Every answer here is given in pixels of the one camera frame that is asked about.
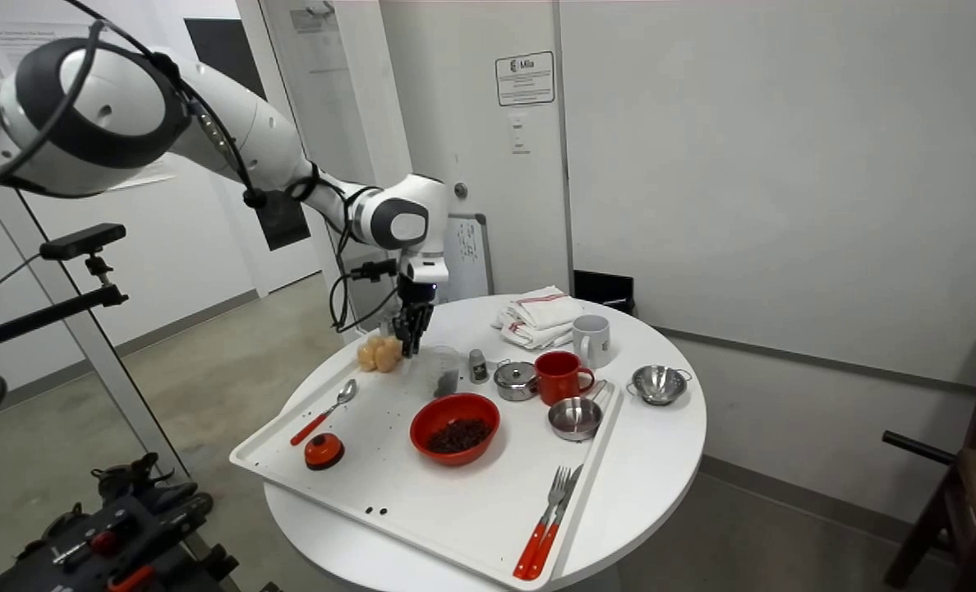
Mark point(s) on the red bowl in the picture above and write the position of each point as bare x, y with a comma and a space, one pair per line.
426, 432

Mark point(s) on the round door lock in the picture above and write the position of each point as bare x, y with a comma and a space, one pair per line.
460, 191

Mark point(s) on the red mug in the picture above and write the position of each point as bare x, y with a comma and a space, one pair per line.
555, 379

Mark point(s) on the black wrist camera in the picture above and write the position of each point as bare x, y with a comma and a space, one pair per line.
375, 268

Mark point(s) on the small lidded steel dish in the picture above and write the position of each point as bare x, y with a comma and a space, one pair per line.
514, 379

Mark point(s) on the white mug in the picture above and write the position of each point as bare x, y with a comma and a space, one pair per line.
589, 335

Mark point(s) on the small grey shaker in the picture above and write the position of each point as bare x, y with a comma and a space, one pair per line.
478, 367

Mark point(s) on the white cloth with red stripes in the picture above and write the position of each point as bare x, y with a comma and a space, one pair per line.
537, 317

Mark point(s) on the red round lid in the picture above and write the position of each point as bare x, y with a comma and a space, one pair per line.
322, 450

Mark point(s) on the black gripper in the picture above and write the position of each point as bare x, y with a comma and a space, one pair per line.
416, 300

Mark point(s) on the clear glass cup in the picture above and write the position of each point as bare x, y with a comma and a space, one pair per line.
444, 384

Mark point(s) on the white plastic tray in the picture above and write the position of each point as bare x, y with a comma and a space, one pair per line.
455, 494

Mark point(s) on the black camera on stand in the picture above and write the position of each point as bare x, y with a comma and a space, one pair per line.
80, 241

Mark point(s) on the small steel bowl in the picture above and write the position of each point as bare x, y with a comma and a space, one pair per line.
572, 420
657, 384

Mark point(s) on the dark wooden chair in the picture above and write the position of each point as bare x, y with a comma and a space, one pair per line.
968, 504

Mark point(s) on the white wall sign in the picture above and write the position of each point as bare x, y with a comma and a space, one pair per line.
523, 78

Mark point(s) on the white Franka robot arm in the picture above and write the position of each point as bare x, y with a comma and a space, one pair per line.
92, 108

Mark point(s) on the camera tripod stand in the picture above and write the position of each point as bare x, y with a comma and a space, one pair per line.
80, 330

